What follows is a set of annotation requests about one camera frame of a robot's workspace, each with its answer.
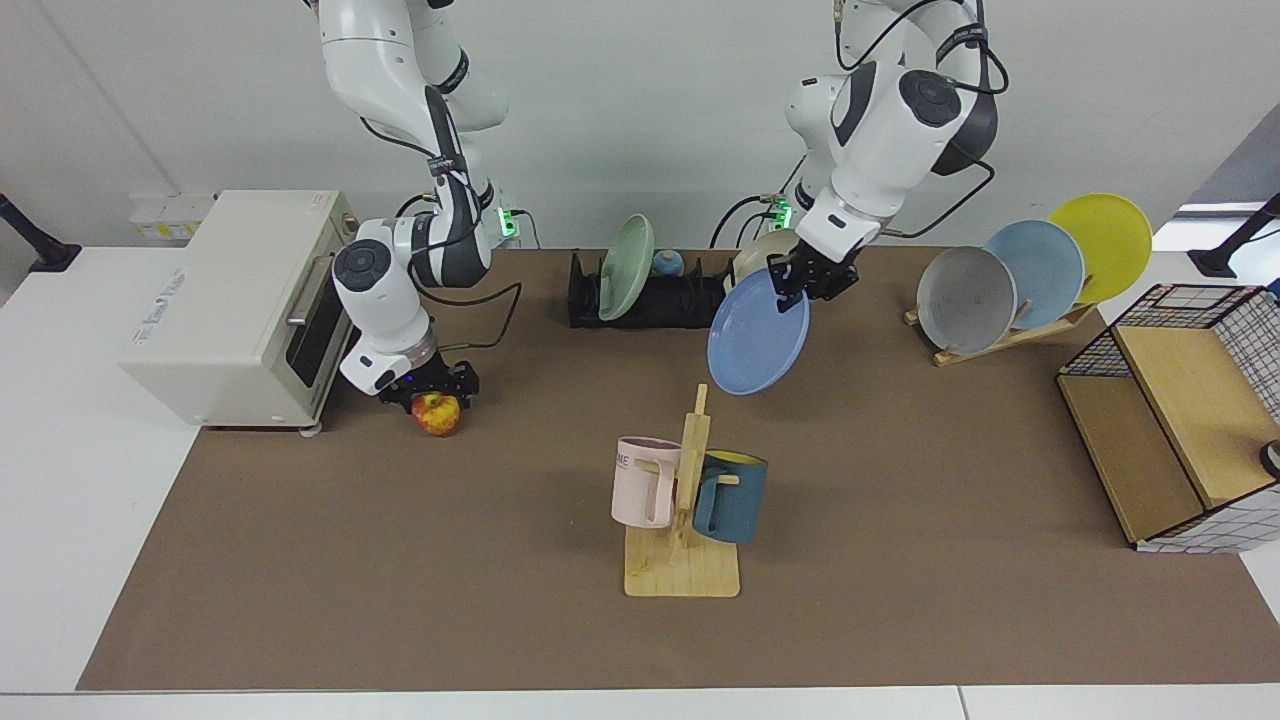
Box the brown table cloth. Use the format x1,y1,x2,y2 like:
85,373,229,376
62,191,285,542
76,246,1280,693

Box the yellow plate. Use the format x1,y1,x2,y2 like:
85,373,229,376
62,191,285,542
1047,193,1154,305

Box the grey plate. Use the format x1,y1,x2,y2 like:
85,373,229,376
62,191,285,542
916,246,1019,356

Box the pink cup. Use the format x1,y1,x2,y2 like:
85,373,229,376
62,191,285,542
611,436,684,529

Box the light blue plate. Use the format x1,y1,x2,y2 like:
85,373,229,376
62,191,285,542
985,219,1086,331

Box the black stand foot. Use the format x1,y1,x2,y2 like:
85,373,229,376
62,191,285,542
1188,193,1280,280
0,192,83,274

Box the wire basket with wooden floor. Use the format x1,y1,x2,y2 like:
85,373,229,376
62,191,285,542
1056,283,1280,555

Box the white wall socket strip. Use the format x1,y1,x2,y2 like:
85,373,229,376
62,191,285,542
130,195,219,241

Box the red yellow apple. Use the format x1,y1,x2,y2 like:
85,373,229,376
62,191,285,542
412,392,464,439

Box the black arm wrist cable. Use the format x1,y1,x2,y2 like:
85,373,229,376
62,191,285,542
878,158,998,241
405,282,524,352

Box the beige plate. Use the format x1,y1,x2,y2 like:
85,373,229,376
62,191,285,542
730,228,803,289

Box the black dish rack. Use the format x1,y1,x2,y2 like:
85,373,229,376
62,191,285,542
567,250,743,331

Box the pale green plate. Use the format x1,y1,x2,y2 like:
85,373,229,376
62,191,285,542
598,214,656,323

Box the dark blue cup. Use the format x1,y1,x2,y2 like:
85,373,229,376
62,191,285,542
692,450,769,546

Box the wooden cup stand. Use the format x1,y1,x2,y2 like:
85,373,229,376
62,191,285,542
624,383,742,599

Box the wooden plate rack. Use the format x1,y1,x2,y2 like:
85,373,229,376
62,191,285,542
903,300,1098,368

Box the pale toaster oven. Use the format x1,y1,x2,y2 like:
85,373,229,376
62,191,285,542
118,190,377,433

